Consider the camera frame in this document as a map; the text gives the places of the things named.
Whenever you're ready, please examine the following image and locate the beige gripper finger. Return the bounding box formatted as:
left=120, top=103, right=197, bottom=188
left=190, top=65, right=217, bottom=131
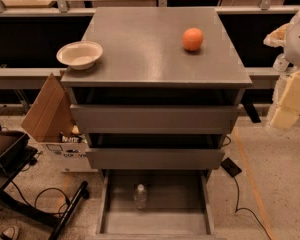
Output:
left=263, top=23, right=289, bottom=47
left=269, top=70, right=300, bottom=130

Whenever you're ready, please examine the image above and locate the clear plastic water bottle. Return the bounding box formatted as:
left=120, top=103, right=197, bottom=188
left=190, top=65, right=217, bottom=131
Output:
left=134, top=184, right=147, bottom=209

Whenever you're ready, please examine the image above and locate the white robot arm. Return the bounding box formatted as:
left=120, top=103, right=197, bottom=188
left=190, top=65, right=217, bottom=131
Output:
left=263, top=10, right=300, bottom=133

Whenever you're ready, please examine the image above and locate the grey drawer cabinet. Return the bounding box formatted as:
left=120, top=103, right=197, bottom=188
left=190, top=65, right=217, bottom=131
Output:
left=60, top=6, right=253, bottom=179

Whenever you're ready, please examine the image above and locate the grey bottom drawer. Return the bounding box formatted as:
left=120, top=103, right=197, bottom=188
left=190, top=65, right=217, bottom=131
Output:
left=96, top=170, right=215, bottom=240

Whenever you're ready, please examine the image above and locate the grey drawer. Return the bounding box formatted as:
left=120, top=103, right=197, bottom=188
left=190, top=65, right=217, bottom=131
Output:
left=86, top=148, right=224, bottom=170
left=96, top=170, right=215, bottom=240
left=70, top=105, right=239, bottom=134

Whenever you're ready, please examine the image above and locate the grey middle drawer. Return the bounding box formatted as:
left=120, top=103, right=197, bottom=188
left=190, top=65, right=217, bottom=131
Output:
left=86, top=148, right=224, bottom=170

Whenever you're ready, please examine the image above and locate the grey top drawer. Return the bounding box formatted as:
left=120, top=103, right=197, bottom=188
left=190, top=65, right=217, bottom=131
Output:
left=70, top=105, right=239, bottom=134

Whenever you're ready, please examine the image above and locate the orange fruit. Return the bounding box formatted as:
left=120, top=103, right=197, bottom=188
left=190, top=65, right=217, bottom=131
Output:
left=182, top=28, right=203, bottom=51

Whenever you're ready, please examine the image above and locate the black power adapter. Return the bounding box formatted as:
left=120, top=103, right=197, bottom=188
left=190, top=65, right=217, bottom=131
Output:
left=221, top=158, right=242, bottom=177

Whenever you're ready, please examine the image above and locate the white paper bowl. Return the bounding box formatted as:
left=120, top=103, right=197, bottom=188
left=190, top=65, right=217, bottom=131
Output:
left=56, top=41, right=103, bottom=70

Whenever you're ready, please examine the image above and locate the brown cardboard box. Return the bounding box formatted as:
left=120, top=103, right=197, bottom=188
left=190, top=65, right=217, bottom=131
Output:
left=21, top=74, right=96, bottom=173

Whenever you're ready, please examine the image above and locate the black tray on cart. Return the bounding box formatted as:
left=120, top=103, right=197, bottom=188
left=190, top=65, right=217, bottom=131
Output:
left=0, top=131, right=29, bottom=169

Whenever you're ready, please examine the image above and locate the shoe at bottom left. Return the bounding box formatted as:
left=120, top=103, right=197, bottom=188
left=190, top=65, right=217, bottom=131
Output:
left=0, top=226, right=19, bottom=240

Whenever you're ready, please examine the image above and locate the black floor cable right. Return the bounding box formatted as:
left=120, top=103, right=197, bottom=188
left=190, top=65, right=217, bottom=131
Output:
left=232, top=176, right=274, bottom=240

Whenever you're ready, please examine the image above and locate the black floor cable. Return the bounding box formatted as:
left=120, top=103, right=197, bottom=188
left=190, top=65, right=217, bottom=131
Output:
left=10, top=180, right=71, bottom=218
left=232, top=176, right=274, bottom=240

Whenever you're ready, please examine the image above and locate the black floor cable left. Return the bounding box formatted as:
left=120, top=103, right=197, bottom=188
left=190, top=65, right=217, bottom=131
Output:
left=10, top=180, right=71, bottom=218

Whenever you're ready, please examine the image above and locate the black cart frame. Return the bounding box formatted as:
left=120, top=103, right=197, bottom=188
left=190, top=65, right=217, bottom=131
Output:
left=0, top=145, right=90, bottom=240

